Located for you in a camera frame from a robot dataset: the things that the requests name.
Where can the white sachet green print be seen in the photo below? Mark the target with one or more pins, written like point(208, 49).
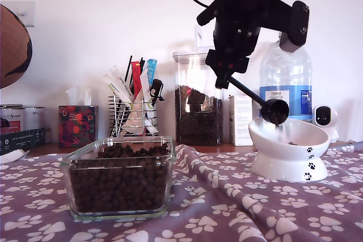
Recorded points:
point(119, 94)

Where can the small white round camera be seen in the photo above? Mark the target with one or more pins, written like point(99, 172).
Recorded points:
point(333, 117)

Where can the plain silver tin can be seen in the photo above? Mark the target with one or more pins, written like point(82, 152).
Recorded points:
point(35, 117)

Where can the small white carton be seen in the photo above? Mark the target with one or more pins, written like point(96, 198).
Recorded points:
point(241, 125)

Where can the white tissue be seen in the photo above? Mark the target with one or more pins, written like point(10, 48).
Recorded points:
point(79, 96)

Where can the brown round globe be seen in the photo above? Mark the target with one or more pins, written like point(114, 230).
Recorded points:
point(14, 46)

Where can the white wall switch plate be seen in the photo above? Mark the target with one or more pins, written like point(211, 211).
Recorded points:
point(28, 12)

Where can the dark green box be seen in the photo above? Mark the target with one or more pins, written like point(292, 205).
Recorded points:
point(22, 140)

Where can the red sachet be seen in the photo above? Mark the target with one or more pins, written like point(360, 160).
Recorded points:
point(137, 80)

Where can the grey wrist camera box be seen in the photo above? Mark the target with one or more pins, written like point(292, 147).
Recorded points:
point(297, 21)

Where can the black clip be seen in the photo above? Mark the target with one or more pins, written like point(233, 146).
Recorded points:
point(156, 86)

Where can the blue sachet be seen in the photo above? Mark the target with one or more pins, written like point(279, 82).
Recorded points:
point(151, 69)

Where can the white paw print cat bowl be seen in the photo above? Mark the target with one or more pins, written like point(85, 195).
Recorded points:
point(283, 157)

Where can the purple paw print cloth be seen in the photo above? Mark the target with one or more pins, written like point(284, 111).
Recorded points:
point(283, 210)

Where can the brown cat food kibble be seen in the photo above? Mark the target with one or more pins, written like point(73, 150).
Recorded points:
point(198, 128)
point(279, 117)
point(119, 185)

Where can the square glass food container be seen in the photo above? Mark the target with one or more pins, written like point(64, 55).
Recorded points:
point(119, 216)

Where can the thin black stick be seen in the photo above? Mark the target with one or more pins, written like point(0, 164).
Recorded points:
point(128, 69)

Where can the large clear water bottle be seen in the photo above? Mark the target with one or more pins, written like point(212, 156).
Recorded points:
point(297, 77)

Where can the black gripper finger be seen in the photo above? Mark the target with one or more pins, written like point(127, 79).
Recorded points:
point(219, 82)
point(227, 83)

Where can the tall clear white-lidded storage jar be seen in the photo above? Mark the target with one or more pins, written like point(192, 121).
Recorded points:
point(193, 69)

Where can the silver tin can red label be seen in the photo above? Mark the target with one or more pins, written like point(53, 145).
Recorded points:
point(11, 120)

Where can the black measuring spoon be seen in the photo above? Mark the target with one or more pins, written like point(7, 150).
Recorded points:
point(275, 111)

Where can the floral tissue box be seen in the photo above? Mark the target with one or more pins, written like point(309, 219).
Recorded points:
point(76, 131)

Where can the narrow white sachet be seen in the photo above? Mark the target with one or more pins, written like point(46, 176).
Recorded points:
point(144, 86)

